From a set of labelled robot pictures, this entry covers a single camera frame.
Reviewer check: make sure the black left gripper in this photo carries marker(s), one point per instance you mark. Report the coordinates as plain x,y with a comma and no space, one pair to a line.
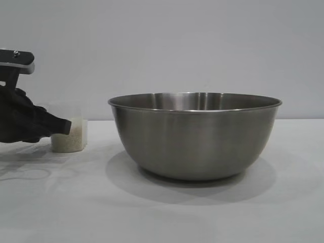
7,101

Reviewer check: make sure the translucent plastic measuring cup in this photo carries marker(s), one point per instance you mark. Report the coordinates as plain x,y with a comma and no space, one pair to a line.
73,134

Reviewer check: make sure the white rice grains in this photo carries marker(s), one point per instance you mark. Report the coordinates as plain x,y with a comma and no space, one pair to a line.
76,139

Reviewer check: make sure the stainless steel mixing bowl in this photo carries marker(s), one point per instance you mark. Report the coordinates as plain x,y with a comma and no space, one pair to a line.
195,141

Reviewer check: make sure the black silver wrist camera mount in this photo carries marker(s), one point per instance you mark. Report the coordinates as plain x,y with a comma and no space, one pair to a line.
17,62

